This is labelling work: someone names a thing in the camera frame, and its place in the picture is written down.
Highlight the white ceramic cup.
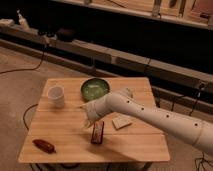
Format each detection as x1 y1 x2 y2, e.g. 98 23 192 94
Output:
47 86 65 108

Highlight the green bowl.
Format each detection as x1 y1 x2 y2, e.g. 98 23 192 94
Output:
81 78 110 101

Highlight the white spray bottle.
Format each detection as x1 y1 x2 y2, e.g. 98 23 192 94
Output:
17 11 30 31

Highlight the black floor cable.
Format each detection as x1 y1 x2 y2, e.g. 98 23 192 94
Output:
0 43 48 76

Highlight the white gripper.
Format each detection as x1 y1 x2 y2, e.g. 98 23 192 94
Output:
83 101 102 129

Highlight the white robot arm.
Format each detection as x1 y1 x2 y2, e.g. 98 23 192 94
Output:
84 88 213 156

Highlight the wooden table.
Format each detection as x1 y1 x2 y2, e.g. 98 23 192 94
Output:
18 78 170 163

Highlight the black device on ledge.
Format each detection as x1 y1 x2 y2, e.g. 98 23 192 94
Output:
56 28 75 42

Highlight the white sponge block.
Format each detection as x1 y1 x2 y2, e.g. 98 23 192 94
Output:
112 116 132 130

